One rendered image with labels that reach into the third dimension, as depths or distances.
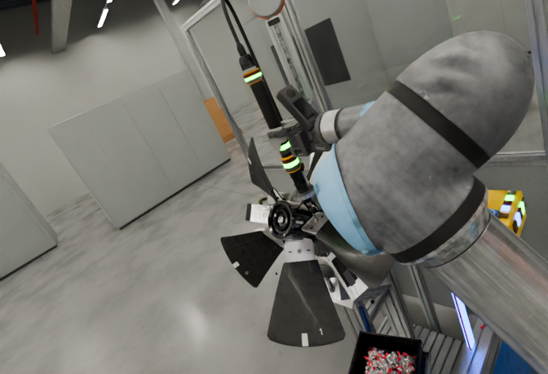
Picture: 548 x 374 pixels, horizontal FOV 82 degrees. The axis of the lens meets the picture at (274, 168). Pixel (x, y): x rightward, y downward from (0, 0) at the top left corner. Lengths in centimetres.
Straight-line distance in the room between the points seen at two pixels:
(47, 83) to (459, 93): 1286
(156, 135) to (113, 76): 710
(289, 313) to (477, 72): 83
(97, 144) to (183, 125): 155
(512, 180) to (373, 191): 121
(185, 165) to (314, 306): 569
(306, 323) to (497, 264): 72
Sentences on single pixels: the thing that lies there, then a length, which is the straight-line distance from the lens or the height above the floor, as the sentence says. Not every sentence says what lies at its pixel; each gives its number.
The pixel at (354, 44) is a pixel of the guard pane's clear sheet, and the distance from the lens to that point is 148.
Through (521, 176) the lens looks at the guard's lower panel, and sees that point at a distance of 148.
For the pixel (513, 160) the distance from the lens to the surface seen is 144.
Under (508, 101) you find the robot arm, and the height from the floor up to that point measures 156.
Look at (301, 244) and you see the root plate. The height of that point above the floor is 112.
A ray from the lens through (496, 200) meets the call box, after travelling 108.
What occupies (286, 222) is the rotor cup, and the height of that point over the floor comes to 122.
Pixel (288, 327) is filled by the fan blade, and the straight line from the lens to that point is 101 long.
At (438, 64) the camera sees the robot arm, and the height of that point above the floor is 161.
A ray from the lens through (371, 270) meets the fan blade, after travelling 81.
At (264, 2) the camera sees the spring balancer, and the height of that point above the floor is 187.
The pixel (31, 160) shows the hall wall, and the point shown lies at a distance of 1280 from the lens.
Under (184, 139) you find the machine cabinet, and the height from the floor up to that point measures 86.
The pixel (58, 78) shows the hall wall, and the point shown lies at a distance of 1303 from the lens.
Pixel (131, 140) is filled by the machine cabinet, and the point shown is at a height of 130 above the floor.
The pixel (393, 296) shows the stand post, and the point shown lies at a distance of 159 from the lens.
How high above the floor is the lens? 167
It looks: 19 degrees down
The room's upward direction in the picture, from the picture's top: 25 degrees counter-clockwise
